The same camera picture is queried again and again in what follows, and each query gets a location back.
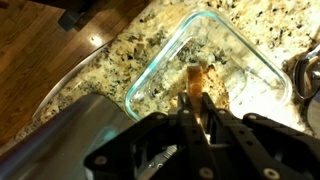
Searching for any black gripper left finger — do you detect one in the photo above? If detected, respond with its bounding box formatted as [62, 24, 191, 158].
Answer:
[83, 92, 218, 180]

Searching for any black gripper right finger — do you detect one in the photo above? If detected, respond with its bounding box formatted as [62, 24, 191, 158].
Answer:
[200, 92, 320, 180]

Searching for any clear glass food container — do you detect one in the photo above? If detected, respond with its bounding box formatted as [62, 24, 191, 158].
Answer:
[123, 9, 294, 123]

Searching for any black robot stand column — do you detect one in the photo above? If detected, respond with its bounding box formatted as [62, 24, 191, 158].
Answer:
[28, 0, 151, 33]

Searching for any stainless steel toaster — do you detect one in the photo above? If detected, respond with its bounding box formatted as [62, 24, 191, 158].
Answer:
[0, 93, 143, 180]

